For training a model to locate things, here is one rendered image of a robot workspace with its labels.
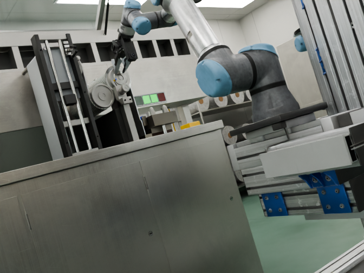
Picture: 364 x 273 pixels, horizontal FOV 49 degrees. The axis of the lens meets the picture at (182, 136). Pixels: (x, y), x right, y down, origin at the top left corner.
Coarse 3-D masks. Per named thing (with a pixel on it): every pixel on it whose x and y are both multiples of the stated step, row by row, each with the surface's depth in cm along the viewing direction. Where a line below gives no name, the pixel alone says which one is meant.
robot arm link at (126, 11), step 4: (128, 0) 177; (132, 0) 179; (124, 4) 178; (128, 4) 176; (132, 4) 176; (136, 4) 176; (140, 4) 178; (124, 8) 178; (128, 8) 177; (132, 8) 176; (136, 8) 177; (140, 8) 179; (124, 12) 179; (128, 12) 176; (124, 16) 179; (124, 20) 180; (124, 24) 181; (128, 24) 181
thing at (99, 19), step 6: (102, 0) 230; (108, 0) 231; (102, 6) 233; (108, 6) 233; (102, 12) 235; (102, 18) 238; (96, 24) 239; (60, 30) 226; (66, 30) 228; (72, 30) 230; (78, 30) 233
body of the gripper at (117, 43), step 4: (120, 32) 185; (120, 36) 189; (124, 36) 184; (128, 36) 185; (132, 36) 186; (116, 40) 192; (120, 40) 190; (112, 44) 192; (116, 44) 189; (120, 44) 189; (116, 48) 190; (120, 48) 188; (116, 52) 191; (120, 52) 188; (124, 52) 189; (120, 56) 190; (124, 56) 191
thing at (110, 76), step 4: (120, 68) 201; (112, 72) 197; (108, 76) 197; (112, 76) 197; (128, 76) 203; (112, 80) 196; (128, 80) 202; (112, 84) 197; (116, 84) 197; (128, 84) 202
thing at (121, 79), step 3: (114, 75) 197; (117, 75) 198; (120, 75) 200; (123, 75) 201; (114, 78) 197; (117, 78) 198; (120, 78) 199; (123, 78) 200; (126, 78) 201; (117, 81) 198; (120, 81) 199; (123, 81) 200; (126, 81) 201; (120, 84) 199
